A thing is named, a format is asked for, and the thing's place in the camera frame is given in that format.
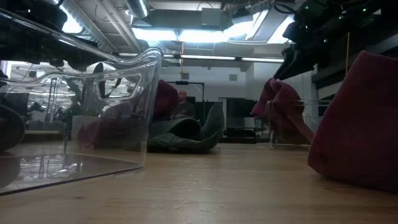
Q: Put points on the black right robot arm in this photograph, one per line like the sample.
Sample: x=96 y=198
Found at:
x=342 y=18

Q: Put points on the green leafy plant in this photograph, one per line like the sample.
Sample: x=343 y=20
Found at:
x=99 y=74

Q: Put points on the silver ventilation duct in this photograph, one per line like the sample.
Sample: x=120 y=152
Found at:
x=93 y=31
x=138 y=7

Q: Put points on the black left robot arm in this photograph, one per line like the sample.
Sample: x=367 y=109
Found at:
x=31 y=46

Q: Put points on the white plant pot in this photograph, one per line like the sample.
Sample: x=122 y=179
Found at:
x=84 y=127

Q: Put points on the clear plastic bin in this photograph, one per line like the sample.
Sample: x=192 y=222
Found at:
x=320 y=124
x=31 y=174

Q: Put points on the long ceiling light strip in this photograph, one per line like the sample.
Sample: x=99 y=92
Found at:
x=208 y=57

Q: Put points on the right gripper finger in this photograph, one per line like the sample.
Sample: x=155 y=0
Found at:
x=285 y=73

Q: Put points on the black monitor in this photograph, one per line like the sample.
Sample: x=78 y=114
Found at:
x=17 y=104

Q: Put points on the maroon baseball cap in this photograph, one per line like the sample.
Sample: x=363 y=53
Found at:
x=357 y=124
x=166 y=99
x=280 y=102

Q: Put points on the grey ceiling box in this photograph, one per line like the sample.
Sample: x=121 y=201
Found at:
x=211 y=17

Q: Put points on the dark green baseball cap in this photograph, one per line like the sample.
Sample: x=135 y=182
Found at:
x=186 y=143
x=11 y=130

